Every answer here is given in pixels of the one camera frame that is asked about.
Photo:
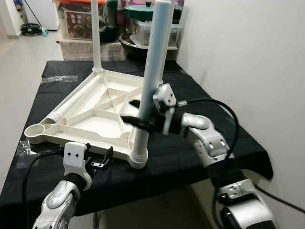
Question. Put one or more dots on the patterned cloth covered bench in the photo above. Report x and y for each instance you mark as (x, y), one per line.
(78, 50)

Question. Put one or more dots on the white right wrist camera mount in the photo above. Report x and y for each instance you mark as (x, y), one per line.
(164, 95)

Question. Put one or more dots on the black table cloth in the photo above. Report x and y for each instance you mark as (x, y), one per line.
(167, 162)

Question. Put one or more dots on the white plastic table top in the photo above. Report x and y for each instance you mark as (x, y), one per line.
(102, 126)

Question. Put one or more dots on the mop with dark head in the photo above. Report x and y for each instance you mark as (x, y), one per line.
(31, 29)

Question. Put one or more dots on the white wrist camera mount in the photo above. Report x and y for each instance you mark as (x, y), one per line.
(164, 95)
(75, 155)

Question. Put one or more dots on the green pot lid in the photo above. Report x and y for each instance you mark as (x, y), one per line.
(140, 13)

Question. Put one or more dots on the clear plastic container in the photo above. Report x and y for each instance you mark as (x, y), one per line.
(142, 34)

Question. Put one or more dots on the black wok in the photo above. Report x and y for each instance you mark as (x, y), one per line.
(131, 47)

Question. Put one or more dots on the storage box with orange lid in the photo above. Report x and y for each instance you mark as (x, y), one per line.
(76, 24)

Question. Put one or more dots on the clear tape strip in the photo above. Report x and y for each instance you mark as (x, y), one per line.
(59, 79)

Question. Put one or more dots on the white plastic table leg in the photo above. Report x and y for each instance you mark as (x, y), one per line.
(96, 38)
(76, 102)
(155, 47)
(167, 57)

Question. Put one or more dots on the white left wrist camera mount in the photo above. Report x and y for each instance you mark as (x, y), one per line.
(75, 155)

